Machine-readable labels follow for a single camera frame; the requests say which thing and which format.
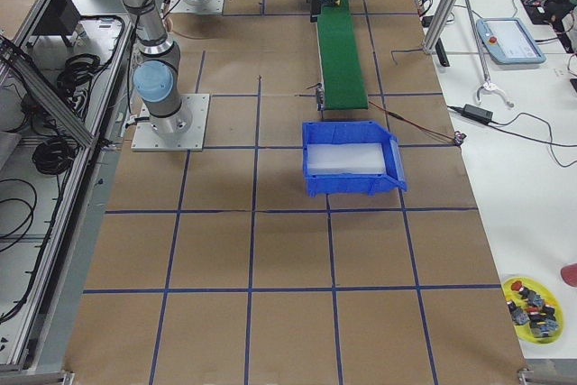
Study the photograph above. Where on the black handle bar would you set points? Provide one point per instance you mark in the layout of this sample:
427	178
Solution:
441	54

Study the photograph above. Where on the yellow plate of buttons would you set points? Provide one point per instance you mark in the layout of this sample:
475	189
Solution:
536	314

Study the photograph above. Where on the blue destination bin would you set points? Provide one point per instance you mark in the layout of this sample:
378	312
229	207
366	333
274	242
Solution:
342	132

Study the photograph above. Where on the teach pendant tablet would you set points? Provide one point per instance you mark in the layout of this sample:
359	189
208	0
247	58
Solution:
508	41

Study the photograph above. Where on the white foam pad destination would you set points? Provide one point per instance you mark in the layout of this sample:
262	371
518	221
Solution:
349	158

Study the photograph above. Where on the black power adapter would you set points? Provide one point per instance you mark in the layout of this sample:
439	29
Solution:
477	114

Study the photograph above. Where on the green conveyor belt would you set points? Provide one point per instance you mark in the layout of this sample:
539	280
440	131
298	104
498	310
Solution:
341	86

